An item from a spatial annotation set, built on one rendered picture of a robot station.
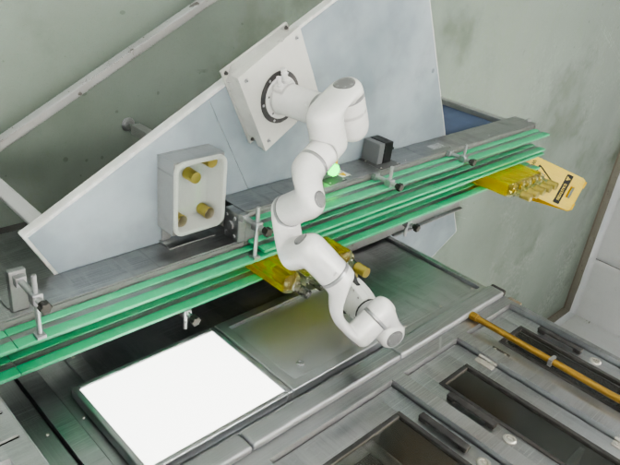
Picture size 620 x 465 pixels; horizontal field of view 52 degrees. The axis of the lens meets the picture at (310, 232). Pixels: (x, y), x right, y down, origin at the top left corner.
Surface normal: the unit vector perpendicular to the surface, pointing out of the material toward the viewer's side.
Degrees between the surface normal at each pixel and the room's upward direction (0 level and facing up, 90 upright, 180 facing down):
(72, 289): 90
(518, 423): 90
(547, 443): 90
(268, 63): 4
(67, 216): 0
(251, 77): 4
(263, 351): 90
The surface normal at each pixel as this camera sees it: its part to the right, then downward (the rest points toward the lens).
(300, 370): 0.11, -0.88
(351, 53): 0.69, 0.40
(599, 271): -0.72, 0.26
